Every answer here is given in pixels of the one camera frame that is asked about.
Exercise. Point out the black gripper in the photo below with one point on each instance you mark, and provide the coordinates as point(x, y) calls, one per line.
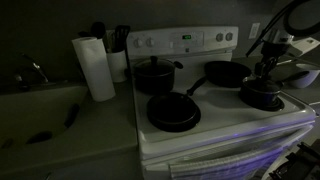
point(269, 53)

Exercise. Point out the small glass lid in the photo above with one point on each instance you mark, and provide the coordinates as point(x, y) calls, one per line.
point(263, 85)

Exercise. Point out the large black pot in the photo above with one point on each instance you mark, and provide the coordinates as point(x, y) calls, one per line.
point(155, 83)

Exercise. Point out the glass lid with black knob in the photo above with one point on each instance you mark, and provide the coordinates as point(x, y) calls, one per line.
point(154, 66)

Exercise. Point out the small black saucepan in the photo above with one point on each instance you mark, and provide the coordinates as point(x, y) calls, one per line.
point(258, 96)

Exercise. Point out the white bowl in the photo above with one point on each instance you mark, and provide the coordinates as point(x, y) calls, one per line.
point(308, 78)

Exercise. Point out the grey stove knob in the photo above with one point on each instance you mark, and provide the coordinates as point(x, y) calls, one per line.
point(219, 37)
point(138, 42)
point(229, 36)
point(150, 42)

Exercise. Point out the white electric stove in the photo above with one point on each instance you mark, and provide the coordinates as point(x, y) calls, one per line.
point(216, 130)

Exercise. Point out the white utensil holder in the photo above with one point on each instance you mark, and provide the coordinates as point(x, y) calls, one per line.
point(117, 66)

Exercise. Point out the black slotted spatula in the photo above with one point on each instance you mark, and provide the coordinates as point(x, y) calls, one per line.
point(121, 35)

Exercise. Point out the white paper towel roll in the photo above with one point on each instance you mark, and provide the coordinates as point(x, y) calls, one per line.
point(95, 70)

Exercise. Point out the black cooking spoon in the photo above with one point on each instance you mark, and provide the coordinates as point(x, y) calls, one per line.
point(98, 29)

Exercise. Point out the metal faucet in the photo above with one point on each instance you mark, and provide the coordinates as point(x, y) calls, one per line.
point(35, 66)

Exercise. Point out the white sink basin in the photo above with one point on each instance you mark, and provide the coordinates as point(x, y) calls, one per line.
point(33, 110)

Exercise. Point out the white wall outlet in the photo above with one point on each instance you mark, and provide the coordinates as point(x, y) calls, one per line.
point(254, 31)

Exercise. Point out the black equipment frame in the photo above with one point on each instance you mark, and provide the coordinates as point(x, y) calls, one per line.
point(300, 163)

